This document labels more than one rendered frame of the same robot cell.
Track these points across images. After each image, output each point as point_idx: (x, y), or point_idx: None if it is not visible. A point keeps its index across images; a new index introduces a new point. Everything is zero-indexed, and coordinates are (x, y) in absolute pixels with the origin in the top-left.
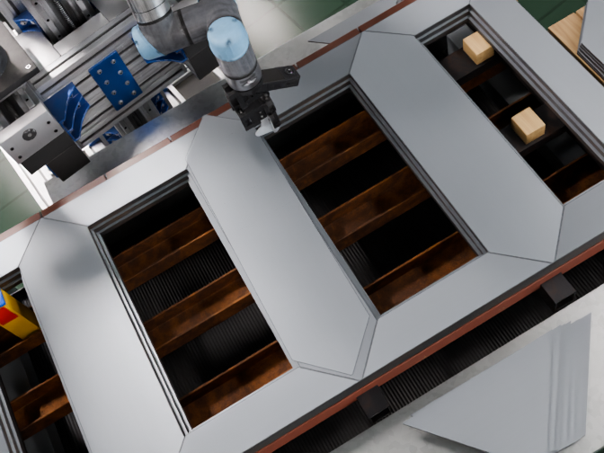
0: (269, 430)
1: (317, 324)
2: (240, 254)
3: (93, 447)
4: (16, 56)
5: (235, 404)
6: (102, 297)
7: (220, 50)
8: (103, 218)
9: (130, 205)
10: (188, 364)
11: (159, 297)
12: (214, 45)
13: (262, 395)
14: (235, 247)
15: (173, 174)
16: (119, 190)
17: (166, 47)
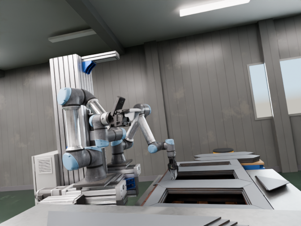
0: (260, 193)
1: (233, 183)
2: (201, 187)
3: None
4: (106, 174)
5: (247, 198)
6: (185, 206)
7: (171, 141)
8: (159, 201)
9: (161, 197)
10: None
11: None
12: (170, 140)
13: (247, 192)
14: (198, 187)
15: (165, 189)
16: (155, 196)
17: (157, 147)
